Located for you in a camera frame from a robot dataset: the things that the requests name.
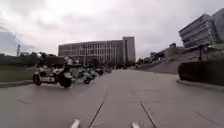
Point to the robot's own part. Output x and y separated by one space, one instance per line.
135 125
75 124

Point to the grass lawn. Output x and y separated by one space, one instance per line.
15 74

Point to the concrete kerb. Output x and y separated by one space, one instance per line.
15 83
200 84

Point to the dark pole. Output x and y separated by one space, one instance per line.
200 53

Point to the dark trimmed hedge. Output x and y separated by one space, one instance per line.
203 71

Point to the wide grey office building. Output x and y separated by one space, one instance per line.
96 50

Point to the grey concrete paved path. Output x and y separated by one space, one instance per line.
123 96

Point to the tall grey building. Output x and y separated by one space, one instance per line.
200 31

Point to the row of parked scooters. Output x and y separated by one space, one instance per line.
63 75

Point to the dark low hedge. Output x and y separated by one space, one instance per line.
20 60

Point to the grey sloped embankment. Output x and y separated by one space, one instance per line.
168 63

